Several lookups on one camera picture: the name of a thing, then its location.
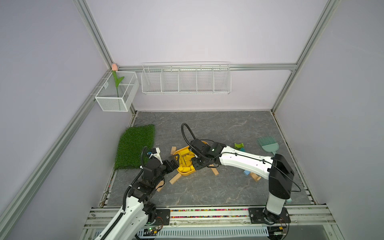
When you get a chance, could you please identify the yellow plastic tub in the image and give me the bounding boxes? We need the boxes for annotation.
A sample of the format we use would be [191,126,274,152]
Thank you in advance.
[172,147,196,176]

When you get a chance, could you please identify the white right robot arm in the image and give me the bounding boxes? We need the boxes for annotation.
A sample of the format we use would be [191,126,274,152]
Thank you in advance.
[188,139,295,225]

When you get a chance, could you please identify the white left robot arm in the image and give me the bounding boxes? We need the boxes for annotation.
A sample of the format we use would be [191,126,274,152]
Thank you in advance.
[96,157,179,240]

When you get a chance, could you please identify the natural wood block lower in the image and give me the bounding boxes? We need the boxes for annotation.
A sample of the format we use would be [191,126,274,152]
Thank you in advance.
[156,180,165,192]

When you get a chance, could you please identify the natural wood centre block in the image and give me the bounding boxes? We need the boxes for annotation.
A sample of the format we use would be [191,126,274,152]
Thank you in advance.
[211,168,219,176]

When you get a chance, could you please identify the natural wood long block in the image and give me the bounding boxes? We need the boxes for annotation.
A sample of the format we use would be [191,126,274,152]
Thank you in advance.
[170,173,182,185]

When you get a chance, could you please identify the green artificial grass mat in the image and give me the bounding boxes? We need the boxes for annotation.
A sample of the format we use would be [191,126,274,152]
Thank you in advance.
[114,124,155,170]

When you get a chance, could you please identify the green arch block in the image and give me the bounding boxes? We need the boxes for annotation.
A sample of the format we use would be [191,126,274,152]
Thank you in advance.
[234,143,244,150]

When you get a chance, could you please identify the natural wood arch block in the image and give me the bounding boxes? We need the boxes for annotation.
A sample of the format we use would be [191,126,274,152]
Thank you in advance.
[250,173,262,182]

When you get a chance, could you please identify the green plastic dustpan brush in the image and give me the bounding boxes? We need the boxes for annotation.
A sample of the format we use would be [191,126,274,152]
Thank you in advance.
[258,137,280,155]

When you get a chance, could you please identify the white mesh corner basket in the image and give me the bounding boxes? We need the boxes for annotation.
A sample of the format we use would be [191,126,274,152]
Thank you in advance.
[95,71,140,112]

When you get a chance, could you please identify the pink artificial tulip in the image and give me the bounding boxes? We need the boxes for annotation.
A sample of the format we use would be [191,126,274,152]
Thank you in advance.
[112,64,125,98]

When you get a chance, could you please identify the white wire shelf basket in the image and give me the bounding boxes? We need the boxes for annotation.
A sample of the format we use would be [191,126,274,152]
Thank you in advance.
[141,62,232,95]

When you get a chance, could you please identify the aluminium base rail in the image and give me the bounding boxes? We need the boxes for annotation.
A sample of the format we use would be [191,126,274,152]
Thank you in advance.
[80,205,342,240]

